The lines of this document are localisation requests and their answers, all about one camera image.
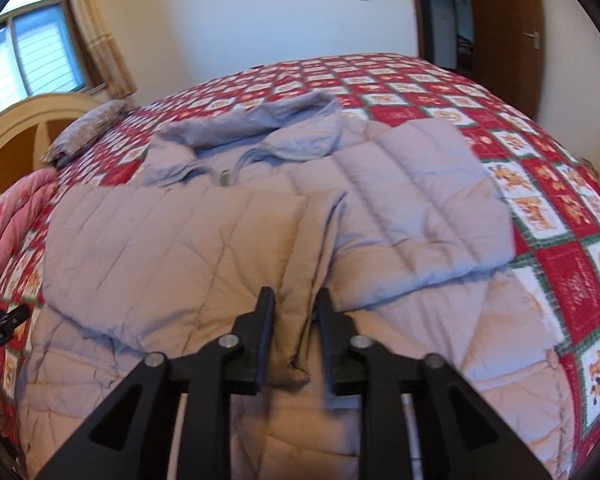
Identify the striped grey pillow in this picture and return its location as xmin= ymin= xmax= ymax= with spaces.
xmin=41 ymin=100 xmax=128 ymax=168

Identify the cream wooden headboard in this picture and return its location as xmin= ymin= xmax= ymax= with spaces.
xmin=0 ymin=93 xmax=99 ymax=196

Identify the silver door handle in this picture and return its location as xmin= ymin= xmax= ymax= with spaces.
xmin=524 ymin=30 xmax=541 ymax=50

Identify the window with blue glass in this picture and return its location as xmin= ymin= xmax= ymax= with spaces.
xmin=0 ymin=0 xmax=92 ymax=113

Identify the brown wooden door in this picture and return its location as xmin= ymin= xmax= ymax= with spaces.
xmin=471 ymin=0 xmax=544 ymax=119

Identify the beige patterned right curtain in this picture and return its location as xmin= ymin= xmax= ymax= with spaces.
xmin=69 ymin=0 xmax=137 ymax=100

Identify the pink folded quilt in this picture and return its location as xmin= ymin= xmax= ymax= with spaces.
xmin=0 ymin=168 xmax=58 ymax=277

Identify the red patchwork bear bedspread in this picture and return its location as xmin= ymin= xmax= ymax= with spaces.
xmin=0 ymin=54 xmax=600 ymax=479

